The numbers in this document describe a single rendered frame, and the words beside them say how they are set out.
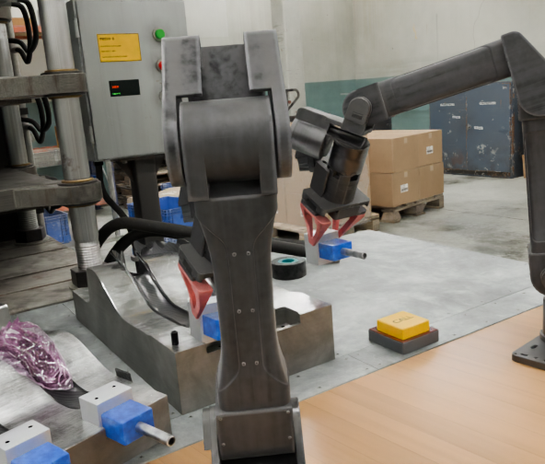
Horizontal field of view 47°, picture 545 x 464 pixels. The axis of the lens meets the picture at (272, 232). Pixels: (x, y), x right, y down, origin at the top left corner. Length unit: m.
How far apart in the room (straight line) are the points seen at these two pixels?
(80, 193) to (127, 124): 0.28
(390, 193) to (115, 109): 4.10
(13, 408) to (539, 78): 0.80
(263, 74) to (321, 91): 9.22
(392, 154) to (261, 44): 5.00
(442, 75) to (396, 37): 8.59
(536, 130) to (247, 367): 0.58
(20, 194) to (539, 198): 1.11
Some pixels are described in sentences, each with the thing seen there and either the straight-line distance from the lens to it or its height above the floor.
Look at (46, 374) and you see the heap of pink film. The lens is 0.87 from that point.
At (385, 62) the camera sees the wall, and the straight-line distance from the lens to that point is 9.69.
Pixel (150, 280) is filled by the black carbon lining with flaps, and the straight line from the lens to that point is 1.10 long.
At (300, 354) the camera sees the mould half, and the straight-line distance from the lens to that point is 0.94.
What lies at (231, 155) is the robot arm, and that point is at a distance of 0.45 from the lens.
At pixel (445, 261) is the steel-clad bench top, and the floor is 0.80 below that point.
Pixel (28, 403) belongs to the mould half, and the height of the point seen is 0.86.
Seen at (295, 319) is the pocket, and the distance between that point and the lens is 0.94.
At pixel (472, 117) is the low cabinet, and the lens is 8.04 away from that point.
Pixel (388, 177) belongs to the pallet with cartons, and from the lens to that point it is 5.53.
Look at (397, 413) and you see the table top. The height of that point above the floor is 0.80.
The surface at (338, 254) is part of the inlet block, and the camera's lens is 1.06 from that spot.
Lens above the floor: 1.21
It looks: 13 degrees down
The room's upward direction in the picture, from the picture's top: 5 degrees counter-clockwise
